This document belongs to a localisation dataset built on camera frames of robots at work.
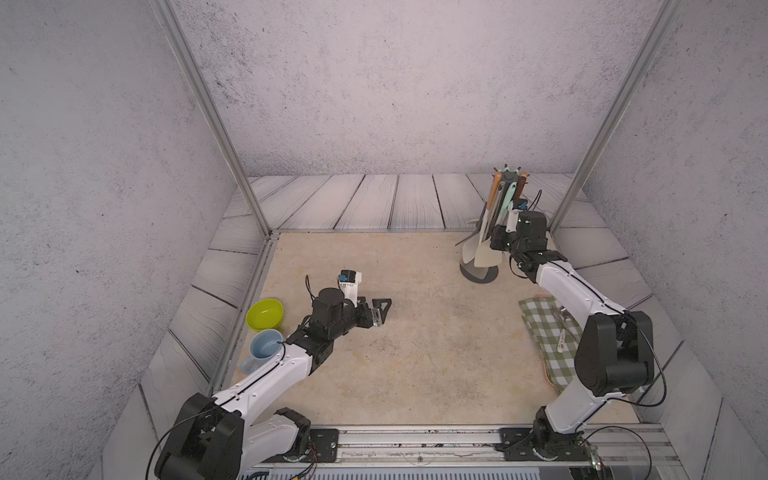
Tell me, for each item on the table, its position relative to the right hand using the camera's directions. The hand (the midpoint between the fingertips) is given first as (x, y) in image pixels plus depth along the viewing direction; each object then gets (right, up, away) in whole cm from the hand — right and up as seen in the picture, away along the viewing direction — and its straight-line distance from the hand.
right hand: (497, 226), depth 90 cm
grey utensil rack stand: (-4, -14, +16) cm, 22 cm away
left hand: (-34, -21, -8) cm, 41 cm away
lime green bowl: (-72, -28, +7) cm, 77 cm away
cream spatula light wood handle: (-5, -6, +12) cm, 14 cm away
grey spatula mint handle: (-6, -3, +10) cm, 12 cm away
